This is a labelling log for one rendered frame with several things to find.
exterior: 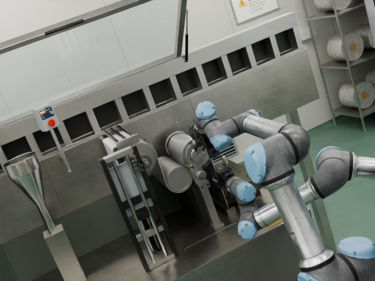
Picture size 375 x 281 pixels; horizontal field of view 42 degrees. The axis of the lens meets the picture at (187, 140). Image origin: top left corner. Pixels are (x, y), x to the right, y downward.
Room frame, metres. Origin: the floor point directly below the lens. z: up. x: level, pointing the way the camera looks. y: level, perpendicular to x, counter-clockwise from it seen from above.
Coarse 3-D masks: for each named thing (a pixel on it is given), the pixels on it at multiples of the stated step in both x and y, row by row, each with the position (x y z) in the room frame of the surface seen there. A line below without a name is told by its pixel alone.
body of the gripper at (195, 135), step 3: (189, 129) 2.03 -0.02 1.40; (192, 129) 2.03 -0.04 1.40; (189, 132) 2.05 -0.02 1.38; (192, 132) 2.01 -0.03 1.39; (195, 132) 2.01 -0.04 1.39; (198, 132) 1.94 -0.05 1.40; (192, 135) 2.04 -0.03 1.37; (195, 135) 2.00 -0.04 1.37; (198, 135) 2.00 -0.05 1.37; (192, 138) 2.04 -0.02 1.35; (195, 138) 1.99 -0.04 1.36; (198, 138) 1.99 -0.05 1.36; (195, 141) 2.00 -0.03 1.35; (198, 141) 1.98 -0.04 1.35; (201, 141) 1.98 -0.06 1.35; (198, 144) 1.99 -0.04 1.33; (201, 144) 2.01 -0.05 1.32
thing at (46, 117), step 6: (36, 108) 2.01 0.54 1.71; (42, 108) 1.99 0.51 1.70; (48, 108) 2.00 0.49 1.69; (36, 114) 1.99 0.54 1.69; (42, 114) 1.99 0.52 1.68; (48, 114) 2.00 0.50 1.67; (54, 114) 2.01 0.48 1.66; (42, 120) 1.98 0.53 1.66; (48, 120) 1.99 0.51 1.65; (54, 120) 1.99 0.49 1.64; (42, 126) 1.98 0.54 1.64; (48, 126) 1.99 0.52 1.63; (54, 126) 2.00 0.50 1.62
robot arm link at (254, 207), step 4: (240, 204) 1.87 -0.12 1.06; (244, 204) 1.85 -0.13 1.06; (248, 204) 1.85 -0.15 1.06; (252, 204) 1.85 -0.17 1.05; (256, 204) 1.87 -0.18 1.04; (240, 208) 1.88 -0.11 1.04; (244, 208) 1.85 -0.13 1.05; (248, 208) 1.84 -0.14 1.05; (252, 208) 1.84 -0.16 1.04; (256, 208) 1.86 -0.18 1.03
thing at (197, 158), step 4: (192, 152) 2.10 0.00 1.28; (196, 152) 2.10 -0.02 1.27; (204, 152) 2.11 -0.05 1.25; (192, 156) 2.10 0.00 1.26; (196, 156) 2.11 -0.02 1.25; (200, 156) 2.11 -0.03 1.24; (204, 156) 2.11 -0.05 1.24; (192, 160) 2.11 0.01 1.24; (196, 160) 2.10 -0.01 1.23; (200, 160) 2.10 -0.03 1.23; (204, 160) 2.11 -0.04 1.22
